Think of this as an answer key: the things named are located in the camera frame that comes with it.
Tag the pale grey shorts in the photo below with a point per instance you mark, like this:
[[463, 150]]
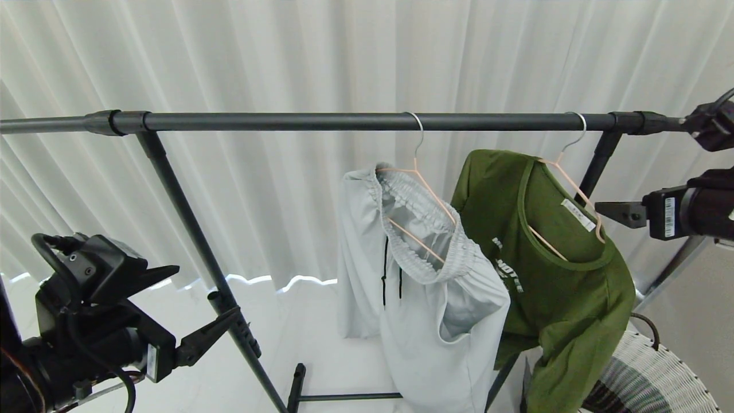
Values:
[[424, 344]]

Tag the white laundry basket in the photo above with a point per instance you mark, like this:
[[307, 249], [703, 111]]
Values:
[[648, 378]]

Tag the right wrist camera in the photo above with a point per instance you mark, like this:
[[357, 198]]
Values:
[[714, 129]]

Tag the pink clothes hanger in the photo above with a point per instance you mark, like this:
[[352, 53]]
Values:
[[427, 186], [573, 186]]

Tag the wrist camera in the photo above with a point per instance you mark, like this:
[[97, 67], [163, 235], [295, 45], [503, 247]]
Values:
[[106, 269], [714, 129]]

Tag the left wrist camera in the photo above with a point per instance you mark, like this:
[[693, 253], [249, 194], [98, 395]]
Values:
[[106, 269]]

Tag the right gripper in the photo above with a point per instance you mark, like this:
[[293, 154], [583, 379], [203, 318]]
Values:
[[699, 209]]

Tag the green garment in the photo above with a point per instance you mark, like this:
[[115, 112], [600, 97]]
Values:
[[562, 287]]

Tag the white curtain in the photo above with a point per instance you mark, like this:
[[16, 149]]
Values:
[[287, 57]]

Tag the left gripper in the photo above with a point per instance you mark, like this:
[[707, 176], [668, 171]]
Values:
[[114, 350]]

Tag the black clothes rack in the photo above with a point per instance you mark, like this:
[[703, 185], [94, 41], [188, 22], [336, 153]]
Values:
[[287, 121]]

